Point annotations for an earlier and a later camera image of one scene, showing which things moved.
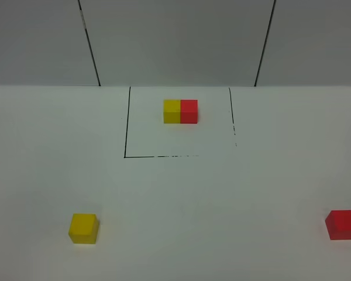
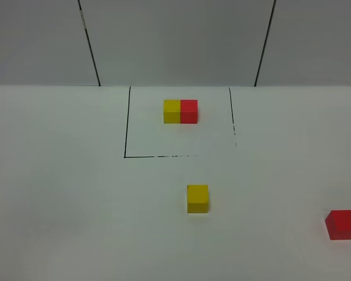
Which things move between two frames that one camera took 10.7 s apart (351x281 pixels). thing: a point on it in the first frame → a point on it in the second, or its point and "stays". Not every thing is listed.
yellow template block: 172,111 stays
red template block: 189,111 stays
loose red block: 341,225 stays
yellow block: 83,228 → 198,201
